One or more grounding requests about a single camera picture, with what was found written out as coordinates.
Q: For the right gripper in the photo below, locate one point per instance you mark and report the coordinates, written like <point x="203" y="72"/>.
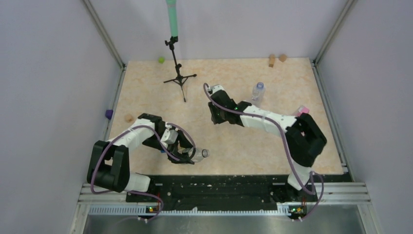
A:
<point x="217" y="120"/>

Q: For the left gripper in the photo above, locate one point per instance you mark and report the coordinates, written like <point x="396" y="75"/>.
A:
<point x="173" y="149"/>

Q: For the small clear bottle black cap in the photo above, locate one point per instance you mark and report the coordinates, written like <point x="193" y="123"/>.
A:
<point x="196" y="154"/>

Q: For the clear plastic bottle white cap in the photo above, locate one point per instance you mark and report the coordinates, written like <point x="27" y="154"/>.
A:
<point x="257" y="95"/>

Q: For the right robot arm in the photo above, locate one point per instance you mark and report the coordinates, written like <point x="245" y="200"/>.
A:
<point x="302" y="138"/>

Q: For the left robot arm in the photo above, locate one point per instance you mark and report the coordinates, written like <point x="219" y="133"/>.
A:
<point x="109" y="166"/>

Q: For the black tripod stand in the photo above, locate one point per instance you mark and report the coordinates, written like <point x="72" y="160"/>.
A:
<point x="179" y="79"/>

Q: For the wooden cube with cross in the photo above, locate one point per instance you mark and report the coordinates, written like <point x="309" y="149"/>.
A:
<point x="128" y="118"/>

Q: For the tall wooden block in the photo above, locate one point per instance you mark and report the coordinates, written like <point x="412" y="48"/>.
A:
<point x="272" y="59"/>

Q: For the small green ball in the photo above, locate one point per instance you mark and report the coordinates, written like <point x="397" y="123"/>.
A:
<point x="161" y="60"/>

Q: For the small wooden cube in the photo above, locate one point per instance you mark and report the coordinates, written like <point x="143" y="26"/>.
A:
<point x="283" y="57"/>

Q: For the purple block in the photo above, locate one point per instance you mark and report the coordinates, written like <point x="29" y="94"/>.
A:
<point x="109" y="114"/>

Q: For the green foam microphone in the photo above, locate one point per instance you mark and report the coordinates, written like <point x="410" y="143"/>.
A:
<point x="172" y="14"/>

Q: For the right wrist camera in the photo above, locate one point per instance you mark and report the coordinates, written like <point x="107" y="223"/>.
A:
<point x="215" y="88"/>

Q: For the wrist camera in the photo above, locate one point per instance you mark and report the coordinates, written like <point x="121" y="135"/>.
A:
<point x="169" y="137"/>
<point x="215" y="88"/>

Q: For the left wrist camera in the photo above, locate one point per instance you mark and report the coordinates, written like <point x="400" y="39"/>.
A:
<point x="169" y="137"/>

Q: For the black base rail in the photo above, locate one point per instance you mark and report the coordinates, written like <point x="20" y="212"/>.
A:
<point x="221" y="193"/>

